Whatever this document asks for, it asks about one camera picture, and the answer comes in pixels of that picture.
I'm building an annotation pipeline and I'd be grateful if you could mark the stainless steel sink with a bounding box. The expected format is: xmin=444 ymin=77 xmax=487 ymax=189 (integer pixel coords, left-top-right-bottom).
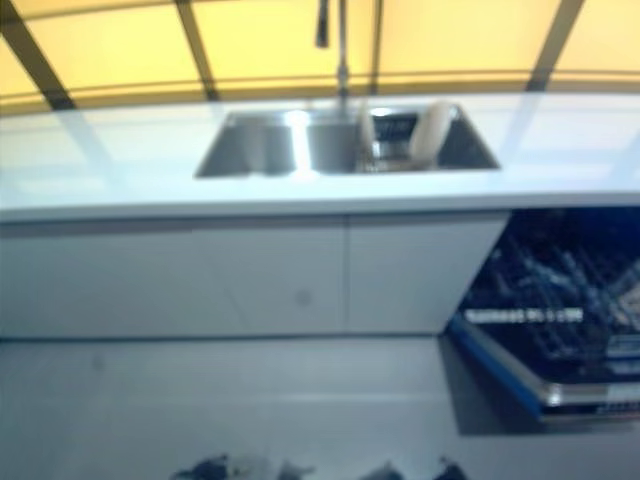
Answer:
xmin=193 ymin=102 xmax=502 ymax=179

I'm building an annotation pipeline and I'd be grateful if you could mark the dishwasher wire rack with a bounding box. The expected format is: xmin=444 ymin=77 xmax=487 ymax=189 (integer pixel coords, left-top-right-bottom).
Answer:
xmin=464 ymin=209 xmax=640 ymax=381

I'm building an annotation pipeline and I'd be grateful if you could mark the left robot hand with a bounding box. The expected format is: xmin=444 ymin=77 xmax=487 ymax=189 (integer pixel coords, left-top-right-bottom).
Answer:
xmin=174 ymin=452 xmax=241 ymax=480

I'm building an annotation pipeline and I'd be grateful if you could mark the dishwasher door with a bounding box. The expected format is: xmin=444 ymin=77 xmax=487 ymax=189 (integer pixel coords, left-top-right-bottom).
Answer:
xmin=448 ymin=308 xmax=640 ymax=426

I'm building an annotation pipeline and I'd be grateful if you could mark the chrome kitchen faucet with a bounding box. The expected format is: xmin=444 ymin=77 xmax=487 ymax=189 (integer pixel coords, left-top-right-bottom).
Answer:
xmin=313 ymin=0 xmax=352 ymax=115

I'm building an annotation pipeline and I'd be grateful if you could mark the cream round plate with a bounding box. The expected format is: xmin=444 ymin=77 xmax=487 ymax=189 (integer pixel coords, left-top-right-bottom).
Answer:
xmin=407 ymin=100 xmax=455 ymax=162
xmin=359 ymin=98 xmax=377 ymax=167

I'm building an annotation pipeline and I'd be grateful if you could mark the black dish rack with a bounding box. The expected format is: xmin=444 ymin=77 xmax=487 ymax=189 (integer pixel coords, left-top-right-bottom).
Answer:
xmin=357 ymin=105 xmax=442 ymax=174

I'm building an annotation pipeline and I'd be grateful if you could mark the wide white cabinet door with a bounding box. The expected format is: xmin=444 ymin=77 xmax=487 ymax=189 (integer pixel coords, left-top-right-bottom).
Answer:
xmin=0 ymin=214 xmax=350 ymax=342

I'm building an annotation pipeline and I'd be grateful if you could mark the narrow white cabinet door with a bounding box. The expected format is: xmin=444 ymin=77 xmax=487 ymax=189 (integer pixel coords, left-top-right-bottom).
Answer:
xmin=347 ymin=209 xmax=512 ymax=337

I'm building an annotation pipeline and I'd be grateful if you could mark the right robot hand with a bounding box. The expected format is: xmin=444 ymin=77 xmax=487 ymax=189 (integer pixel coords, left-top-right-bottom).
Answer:
xmin=432 ymin=454 xmax=469 ymax=480

